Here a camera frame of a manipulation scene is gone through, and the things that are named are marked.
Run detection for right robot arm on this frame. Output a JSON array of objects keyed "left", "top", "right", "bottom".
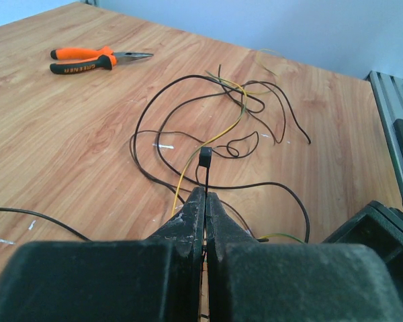
[{"left": 325, "top": 198, "right": 403, "bottom": 285}]

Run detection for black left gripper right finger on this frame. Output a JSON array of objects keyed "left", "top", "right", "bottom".
[{"left": 206, "top": 193, "right": 403, "bottom": 321}]

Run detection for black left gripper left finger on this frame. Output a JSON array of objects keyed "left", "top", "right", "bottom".
[{"left": 0, "top": 188, "right": 206, "bottom": 321}]

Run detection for green yellow wire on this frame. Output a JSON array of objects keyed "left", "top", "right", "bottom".
[{"left": 170, "top": 48, "right": 305, "bottom": 244}]

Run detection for black zip tie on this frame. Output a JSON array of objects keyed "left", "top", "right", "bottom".
[{"left": 199, "top": 146, "right": 212, "bottom": 197}]

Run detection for black wire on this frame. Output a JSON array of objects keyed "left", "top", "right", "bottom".
[
  {"left": 0, "top": 207, "right": 93, "bottom": 242},
  {"left": 129, "top": 74, "right": 312, "bottom": 244}
]

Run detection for orange handled pliers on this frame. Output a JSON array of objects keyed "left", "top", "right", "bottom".
[{"left": 50, "top": 46, "right": 154, "bottom": 75}]

